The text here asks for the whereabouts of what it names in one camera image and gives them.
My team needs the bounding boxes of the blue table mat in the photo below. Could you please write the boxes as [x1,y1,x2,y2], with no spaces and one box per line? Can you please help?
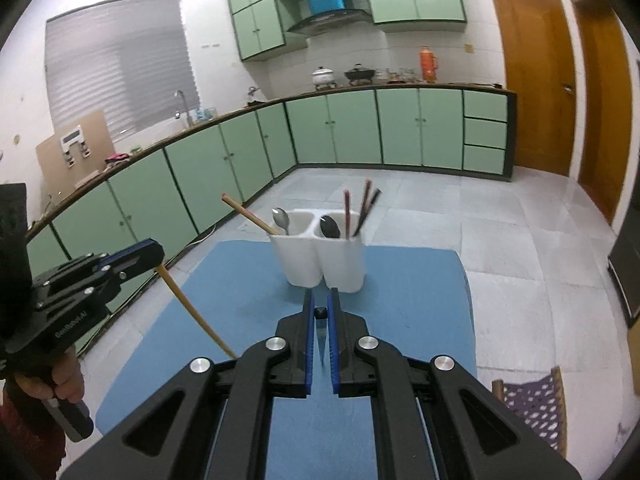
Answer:
[70,240,476,479]

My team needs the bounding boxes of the wooden door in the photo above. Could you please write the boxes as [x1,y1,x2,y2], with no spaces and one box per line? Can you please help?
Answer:
[492,0,576,176]
[574,0,632,222]

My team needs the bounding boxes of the black glass cabinet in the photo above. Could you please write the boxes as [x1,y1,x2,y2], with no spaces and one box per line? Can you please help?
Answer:
[608,209,640,327]

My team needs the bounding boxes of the metal spoon left compartment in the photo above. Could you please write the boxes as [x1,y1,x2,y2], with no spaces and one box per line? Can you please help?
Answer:
[271,207,290,235]

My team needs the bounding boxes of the black range hood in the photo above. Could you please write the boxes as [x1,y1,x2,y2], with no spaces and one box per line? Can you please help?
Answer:
[279,0,373,37]

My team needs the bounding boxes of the green lower kitchen cabinets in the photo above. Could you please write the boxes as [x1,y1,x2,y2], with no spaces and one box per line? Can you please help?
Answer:
[27,84,518,274]

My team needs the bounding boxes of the orange thermos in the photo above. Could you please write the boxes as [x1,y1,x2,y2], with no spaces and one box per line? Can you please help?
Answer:
[419,46,438,84]

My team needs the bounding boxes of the left wooden door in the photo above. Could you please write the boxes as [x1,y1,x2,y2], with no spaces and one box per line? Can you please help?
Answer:
[492,0,576,176]

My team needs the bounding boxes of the right wooden door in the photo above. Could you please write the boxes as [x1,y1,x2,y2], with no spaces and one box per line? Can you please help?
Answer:
[574,0,632,222]

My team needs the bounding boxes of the red-handled thin chopstick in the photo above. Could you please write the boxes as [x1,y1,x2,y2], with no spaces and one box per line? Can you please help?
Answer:
[344,188,352,240]

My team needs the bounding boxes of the left hand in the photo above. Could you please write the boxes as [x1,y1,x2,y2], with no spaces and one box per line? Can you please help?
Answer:
[14,346,85,404]

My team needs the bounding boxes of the black wok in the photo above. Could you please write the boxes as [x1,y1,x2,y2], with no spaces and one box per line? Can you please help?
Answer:
[344,63,376,87]

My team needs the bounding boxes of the chrome sink faucet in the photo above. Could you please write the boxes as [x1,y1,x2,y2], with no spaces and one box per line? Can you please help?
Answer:
[175,89,193,128]

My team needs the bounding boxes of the white cooking pot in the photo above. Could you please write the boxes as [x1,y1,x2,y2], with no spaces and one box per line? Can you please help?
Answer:
[312,66,335,90]

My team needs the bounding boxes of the white utensil holder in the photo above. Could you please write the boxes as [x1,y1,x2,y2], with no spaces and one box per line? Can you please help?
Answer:
[269,209,366,294]

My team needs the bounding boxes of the red-brown handled chopstick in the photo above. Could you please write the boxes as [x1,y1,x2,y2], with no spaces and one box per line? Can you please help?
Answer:
[354,179,372,237]

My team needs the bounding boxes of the small kettle on counter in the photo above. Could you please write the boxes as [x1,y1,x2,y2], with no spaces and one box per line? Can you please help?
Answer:
[246,87,262,107]

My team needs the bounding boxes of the window blind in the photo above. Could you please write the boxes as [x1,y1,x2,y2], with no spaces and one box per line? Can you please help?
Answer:
[44,0,201,140]

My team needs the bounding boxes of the woven purple chair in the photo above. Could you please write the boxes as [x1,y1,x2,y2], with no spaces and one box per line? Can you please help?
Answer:
[491,366,567,458]

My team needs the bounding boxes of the plain bamboo chopstick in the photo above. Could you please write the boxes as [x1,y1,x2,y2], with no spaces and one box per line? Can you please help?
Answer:
[155,264,238,359]
[221,193,279,236]

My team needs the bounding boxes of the cardboard panel with device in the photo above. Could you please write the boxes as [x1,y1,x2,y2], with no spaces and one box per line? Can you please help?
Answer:
[36,110,115,205]

